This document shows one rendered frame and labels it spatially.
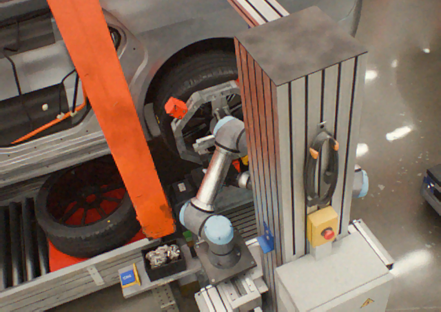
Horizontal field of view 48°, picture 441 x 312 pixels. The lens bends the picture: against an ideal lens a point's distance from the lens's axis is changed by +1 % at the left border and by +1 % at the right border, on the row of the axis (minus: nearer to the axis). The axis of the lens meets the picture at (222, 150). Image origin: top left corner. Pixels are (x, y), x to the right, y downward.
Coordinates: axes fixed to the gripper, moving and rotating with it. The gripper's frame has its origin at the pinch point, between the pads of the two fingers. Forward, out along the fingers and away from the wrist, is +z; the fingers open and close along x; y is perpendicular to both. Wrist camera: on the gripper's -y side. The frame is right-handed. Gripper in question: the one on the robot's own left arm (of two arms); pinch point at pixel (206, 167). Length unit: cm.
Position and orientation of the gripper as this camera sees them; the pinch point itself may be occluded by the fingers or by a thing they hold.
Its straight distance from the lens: 260.8
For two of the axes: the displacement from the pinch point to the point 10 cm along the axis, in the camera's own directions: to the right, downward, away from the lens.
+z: -8.9, -2.5, 3.8
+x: 4.4, -6.9, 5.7
